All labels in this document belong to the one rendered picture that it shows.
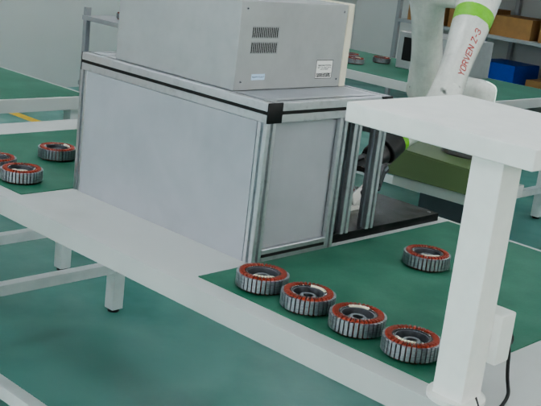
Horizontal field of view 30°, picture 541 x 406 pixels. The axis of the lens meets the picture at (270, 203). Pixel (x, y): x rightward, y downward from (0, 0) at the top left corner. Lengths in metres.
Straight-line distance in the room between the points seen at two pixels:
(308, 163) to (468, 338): 0.79
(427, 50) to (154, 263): 1.37
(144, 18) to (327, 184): 0.60
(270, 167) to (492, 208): 0.73
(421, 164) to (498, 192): 1.67
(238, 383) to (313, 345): 1.57
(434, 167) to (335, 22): 0.90
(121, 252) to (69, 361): 1.28
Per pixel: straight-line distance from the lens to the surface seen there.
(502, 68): 9.50
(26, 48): 8.45
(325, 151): 2.37
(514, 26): 9.47
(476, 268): 1.66
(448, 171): 3.23
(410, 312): 2.12
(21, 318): 3.84
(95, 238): 2.36
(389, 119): 1.70
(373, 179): 2.55
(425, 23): 3.18
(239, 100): 2.24
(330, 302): 2.02
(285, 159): 2.27
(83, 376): 3.41
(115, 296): 3.90
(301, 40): 2.42
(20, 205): 2.58
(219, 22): 2.32
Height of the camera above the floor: 1.47
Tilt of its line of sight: 15 degrees down
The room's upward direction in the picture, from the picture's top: 7 degrees clockwise
